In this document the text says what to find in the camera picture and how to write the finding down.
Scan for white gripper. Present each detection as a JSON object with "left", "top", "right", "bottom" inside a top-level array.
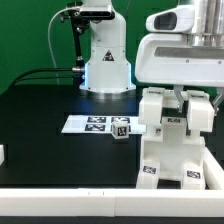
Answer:
[{"left": 135, "top": 33, "right": 224, "bottom": 113}]

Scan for white chair seat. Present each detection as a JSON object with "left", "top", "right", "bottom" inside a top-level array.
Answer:
[{"left": 139, "top": 116, "right": 207, "bottom": 184}]

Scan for white marker cube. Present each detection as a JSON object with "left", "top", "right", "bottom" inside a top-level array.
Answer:
[{"left": 112, "top": 121, "right": 129, "bottom": 139}]

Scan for white chair back frame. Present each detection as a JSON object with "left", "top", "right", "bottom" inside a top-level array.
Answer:
[{"left": 138, "top": 87, "right": 215, "bottom": 132}]

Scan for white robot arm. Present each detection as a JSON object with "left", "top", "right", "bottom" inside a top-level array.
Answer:
[{"left": 61, "top": 0, "right": 224, "bottom": 106}]

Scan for white piece at left edge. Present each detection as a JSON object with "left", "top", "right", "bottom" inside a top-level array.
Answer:
[{"left": 0, "top": 145, "right": 4, "bottom": 166}]

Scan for white marker base plate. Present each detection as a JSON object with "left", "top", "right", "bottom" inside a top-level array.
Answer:
[{"left": 62, "top": 115, "right": 146, "bottom": 134}]

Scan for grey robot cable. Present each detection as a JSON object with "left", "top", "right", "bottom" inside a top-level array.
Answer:
[{"left": 47, "top": 5, "right": 82, "bottom": 86}]

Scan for black table cable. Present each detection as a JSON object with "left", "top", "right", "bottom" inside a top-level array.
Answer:
[{"left": 8, "top": 67, "right": 84, "bottom": 91}]

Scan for white L-shaped wall fence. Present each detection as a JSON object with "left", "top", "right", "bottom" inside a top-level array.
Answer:
[{"left": 0, "top": 151, "right": 224, "bottom": 217}]

